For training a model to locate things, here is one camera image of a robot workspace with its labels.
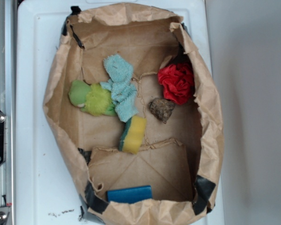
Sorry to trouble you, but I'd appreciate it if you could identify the light blue terry cloth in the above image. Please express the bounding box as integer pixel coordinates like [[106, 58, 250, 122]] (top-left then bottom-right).
[[100, 54, 138, 122]]

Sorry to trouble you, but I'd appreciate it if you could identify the red crumpled cloth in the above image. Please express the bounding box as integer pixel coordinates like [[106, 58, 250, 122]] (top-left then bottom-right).
[[157, 62, 194, 105]]

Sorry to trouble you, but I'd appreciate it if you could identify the brown paper bag bin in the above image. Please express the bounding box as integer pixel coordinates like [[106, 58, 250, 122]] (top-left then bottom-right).
[[44, 3, 224, 225]]

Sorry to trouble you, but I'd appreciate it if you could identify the yellow green sponge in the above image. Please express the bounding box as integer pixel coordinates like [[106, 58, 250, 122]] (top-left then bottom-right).
[[118, 115, 147, 154]]

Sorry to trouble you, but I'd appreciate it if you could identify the brown rock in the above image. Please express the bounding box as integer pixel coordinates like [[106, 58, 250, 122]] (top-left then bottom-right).
[[149, 98, 176, 124]]

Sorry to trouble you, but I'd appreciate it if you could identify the green plush toy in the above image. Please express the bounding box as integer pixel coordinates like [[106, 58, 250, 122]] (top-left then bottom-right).
[[68, 80, 117, 116]]

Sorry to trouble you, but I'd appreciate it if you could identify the blue rectangular block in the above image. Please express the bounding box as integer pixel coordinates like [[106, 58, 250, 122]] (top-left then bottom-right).
[[107, 185, 152, 204]]

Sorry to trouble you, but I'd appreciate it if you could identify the aluminium frame rail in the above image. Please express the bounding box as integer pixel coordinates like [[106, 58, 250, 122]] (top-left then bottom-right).
[[0, 0, 18, 225]]

